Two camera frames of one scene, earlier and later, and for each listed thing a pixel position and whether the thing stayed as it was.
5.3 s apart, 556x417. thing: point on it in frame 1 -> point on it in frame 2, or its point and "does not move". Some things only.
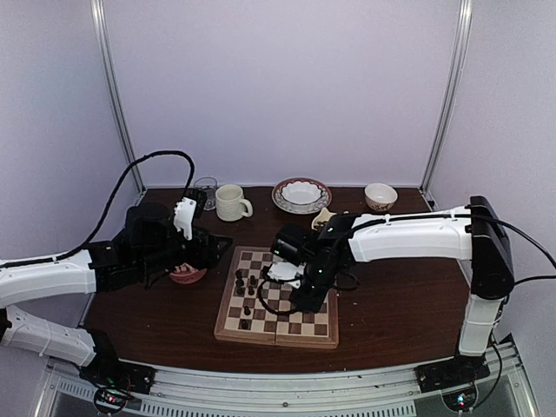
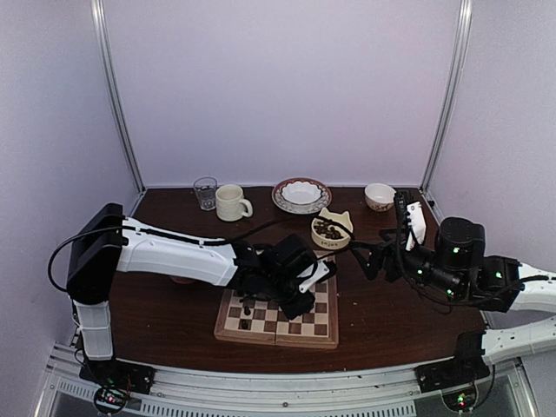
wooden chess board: [259, 310] does not move
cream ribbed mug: [230, 204] does not move
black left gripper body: [158, 259] -> [281, 285]
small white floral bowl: [380, 197] does not move
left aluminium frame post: [115, 91] does not move
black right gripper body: [321, 281] -> [446, 284]
